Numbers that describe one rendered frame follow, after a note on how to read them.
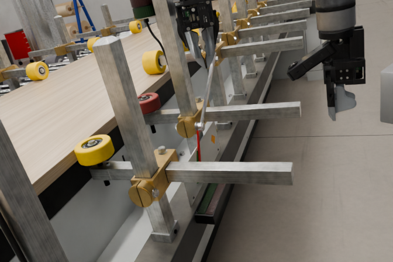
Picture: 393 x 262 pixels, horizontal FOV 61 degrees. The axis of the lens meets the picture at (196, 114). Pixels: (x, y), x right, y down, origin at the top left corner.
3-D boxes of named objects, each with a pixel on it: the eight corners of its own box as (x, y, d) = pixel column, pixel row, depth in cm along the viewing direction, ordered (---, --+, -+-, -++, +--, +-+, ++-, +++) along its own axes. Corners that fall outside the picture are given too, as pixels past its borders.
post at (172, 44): (210, 166, 94) (170, -13, 76) (206, 173, 91) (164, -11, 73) (199, 166, 95) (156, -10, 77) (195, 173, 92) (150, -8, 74)
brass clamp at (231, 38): (244, 37, 133) (242, 24, 131) (236, 46, 122) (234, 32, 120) (229, 39, 135) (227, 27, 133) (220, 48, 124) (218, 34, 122)
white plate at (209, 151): (221, 149, 100) (214, 119, 96) (192, 207, 78) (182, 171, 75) (219, 149, 101) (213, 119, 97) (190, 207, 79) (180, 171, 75)
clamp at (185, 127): (211, 114, 95) (208, 98, 93) (196, 138, 84) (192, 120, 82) (193, 116, 97) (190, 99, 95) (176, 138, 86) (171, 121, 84)
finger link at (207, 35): (207, 73, 71) (198, 30, 68) (206, 66, 77) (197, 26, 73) (221, 71, 71) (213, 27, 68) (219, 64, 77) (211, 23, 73)
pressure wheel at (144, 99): (171, 125, 100) (162, 89, 96) (160, 138, 93) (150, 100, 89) (148, 126, 103) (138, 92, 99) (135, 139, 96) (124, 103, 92)
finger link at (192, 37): (193, 76, 72) (183, 34, 68) (193, 69, 77) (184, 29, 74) (207, 73, 71) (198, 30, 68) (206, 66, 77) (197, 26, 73)
